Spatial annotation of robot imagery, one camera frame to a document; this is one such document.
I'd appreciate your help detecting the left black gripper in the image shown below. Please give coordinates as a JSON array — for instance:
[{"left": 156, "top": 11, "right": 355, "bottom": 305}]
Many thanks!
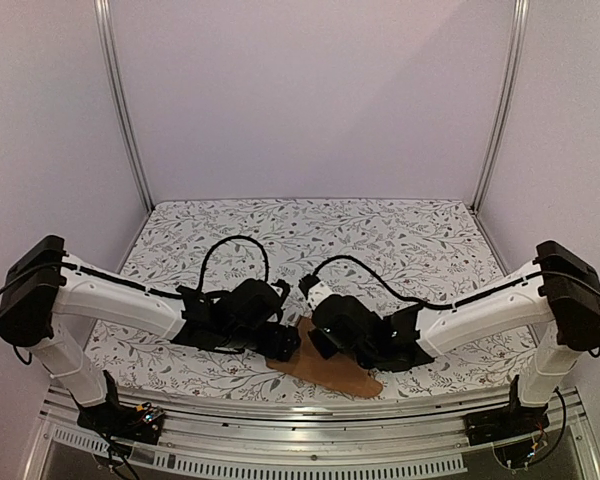
[{"left": 221, "top": 323, "right": 301, "bottom": 362}]

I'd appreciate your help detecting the brown cardboard box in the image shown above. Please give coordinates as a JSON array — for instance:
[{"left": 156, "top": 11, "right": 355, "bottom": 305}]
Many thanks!
[{"left": 266, "top": 317, "right": 383, "bottom": 399}]

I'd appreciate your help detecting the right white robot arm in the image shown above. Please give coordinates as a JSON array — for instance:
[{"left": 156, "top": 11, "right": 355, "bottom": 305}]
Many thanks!
[{"left": 299, "top": 240, "right": 600, "bottom": 436}]

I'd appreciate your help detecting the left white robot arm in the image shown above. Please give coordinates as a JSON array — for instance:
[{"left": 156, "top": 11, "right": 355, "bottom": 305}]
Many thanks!
[{"left": 0, "top": 235, "right": 301, "bottom": 434}]

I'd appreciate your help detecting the floral patterned table mat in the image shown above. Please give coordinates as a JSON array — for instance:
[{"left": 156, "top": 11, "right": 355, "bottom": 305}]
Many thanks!
[{"left": 86, "top": 199, "right": 502, "bottom": 403}]

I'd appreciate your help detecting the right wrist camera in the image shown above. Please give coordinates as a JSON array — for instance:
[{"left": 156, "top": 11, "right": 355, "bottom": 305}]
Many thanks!
[{"left": 299, "top": 274, "right": 334, "bottom": 315}]

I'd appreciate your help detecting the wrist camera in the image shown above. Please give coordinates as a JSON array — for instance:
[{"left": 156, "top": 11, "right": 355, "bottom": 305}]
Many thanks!
[
  {"left": 270, "top": 279, "right": 291, "bottom": 323},
  {"left": 299, "top": 274, "right": 334, "bottom": 315}
]

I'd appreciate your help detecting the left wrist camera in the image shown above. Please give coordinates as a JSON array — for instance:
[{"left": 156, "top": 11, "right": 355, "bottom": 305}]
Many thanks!
[{"left": 270, "top": 279, "right": 291, "bottom": 323}]

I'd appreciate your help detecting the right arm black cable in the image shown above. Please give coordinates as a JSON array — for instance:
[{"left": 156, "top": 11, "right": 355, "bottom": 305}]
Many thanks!
[{"left": 309, "top": 254, "right": 546, "bottom": 311}]

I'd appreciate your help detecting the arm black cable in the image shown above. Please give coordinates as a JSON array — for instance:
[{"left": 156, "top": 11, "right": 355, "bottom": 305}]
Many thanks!
[
  {"left": 194, "top": 234, "right": 272, "bottom": 301},
  {"left": 309, "top": 254, "right": 546, "bottom": 311}
]

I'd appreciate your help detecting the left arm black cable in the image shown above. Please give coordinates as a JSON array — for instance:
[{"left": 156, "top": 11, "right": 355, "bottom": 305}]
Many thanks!
[{"left": 194, "top": 234, "right": 272, "bottom": 301}]

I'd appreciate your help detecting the aluminium front rail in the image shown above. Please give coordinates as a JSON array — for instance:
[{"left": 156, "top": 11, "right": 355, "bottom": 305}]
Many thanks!
[{"left": 22, "top": 386, "right": 600, "bottom": 480}]

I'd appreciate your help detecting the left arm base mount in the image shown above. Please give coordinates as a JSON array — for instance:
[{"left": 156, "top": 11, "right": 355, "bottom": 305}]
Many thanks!
[{"left": 74, "top": 370, "right": 165, "bottom": 445}]

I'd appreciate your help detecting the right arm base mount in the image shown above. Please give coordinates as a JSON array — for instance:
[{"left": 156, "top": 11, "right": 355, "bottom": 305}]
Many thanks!
[{"left": 463, "top": 375, "right": 549, "bottom": 446}]

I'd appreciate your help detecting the left aluminium frame post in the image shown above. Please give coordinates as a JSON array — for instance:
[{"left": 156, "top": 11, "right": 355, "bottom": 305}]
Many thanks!
[{"left": 94, "top": 0, "right": 155, "bottom": 213}]

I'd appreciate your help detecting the aluminium frame post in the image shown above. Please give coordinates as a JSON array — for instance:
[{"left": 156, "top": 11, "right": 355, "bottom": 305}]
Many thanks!
[
  {"left": 470, "top": 0, "right": 530, "bottom": 216},
  {"left": 94, "top": 0, "right": 155, "bottom": 213}
]

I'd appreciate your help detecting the right aluminium frame post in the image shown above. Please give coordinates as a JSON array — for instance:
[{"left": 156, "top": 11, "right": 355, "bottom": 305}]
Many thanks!
[{"left": 470, "top": 0, "right": 530, "bottom": 216}]

